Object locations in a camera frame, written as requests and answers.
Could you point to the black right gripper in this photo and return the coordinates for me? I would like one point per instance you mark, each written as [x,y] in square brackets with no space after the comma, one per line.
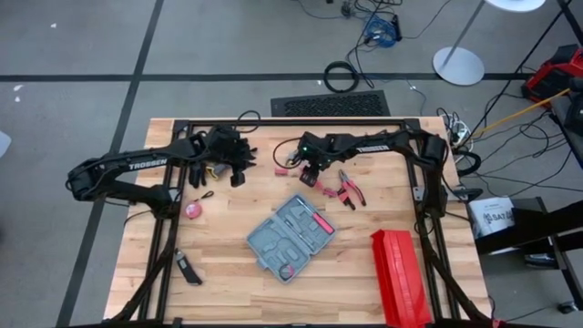
[319,150]

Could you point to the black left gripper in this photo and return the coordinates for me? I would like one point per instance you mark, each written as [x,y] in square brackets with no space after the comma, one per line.
[223,146]

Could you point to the short pink tool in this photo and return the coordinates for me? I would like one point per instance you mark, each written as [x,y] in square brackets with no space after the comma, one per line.
[282,172]

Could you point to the pink round tape measure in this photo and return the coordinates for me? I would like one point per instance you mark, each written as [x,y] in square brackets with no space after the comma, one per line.
[193,210]

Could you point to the grey plastic tool case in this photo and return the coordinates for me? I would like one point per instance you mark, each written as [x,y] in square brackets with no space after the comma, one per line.
[278,246]

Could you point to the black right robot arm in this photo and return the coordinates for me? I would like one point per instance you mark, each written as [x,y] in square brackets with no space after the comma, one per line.
[387,143]

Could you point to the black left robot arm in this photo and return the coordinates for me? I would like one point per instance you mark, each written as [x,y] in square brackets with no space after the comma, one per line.
[136,166]

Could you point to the grey black glove white print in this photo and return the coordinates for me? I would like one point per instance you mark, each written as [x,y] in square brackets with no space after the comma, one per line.
[249,157]

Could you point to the grey black work glove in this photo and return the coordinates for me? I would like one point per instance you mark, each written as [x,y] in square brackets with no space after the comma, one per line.
[197,175]

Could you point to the clear tester screwdriver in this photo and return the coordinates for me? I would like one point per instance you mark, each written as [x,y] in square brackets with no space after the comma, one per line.
[298,229]

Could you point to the black utility knife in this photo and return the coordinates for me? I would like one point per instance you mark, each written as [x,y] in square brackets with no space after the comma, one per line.
[187,266]

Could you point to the long red plastic bin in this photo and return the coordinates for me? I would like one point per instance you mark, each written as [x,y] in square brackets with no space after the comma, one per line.
[401,278]

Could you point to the white power strip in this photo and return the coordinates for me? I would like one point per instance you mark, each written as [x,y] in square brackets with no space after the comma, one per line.
[460,132]

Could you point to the black power brick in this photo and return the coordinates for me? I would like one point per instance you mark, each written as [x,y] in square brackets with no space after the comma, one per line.
[397,27]

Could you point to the white floor lamp stand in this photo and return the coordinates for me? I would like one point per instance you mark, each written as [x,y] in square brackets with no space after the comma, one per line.
[458,66]

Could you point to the white cardboard box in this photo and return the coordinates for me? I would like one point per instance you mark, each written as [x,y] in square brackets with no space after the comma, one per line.
[492,218]

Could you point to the black metal shelf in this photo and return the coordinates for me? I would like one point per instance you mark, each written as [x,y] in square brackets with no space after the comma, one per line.
[528,230]

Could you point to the black stand pole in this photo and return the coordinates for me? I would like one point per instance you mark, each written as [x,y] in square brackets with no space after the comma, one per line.
[524,71]

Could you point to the white round object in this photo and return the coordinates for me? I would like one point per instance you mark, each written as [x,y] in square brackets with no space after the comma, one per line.
[3,143]

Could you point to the red black equipment case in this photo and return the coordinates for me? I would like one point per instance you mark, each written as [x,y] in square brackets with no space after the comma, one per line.
[553,75]

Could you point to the black equipment cart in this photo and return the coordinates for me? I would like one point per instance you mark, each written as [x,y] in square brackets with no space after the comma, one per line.
[574,118]

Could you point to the small black device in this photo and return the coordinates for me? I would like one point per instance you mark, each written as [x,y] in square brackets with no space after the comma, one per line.
[568,308]

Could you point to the black aluminium table frame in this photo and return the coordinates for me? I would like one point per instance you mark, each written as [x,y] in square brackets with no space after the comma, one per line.
[282,122]

